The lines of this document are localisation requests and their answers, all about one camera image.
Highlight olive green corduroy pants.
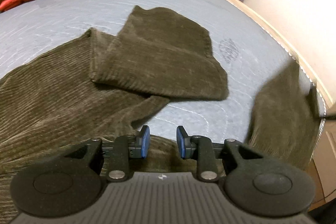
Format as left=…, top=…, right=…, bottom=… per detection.
left=1, top=6, right=320, bottom=223

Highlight blue quilted mattress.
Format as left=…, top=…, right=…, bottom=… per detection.
left=1, top=0, right=321, bottom=164

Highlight wooden bed frame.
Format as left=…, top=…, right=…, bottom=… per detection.
left=226, top=0, right=335, bottom=109

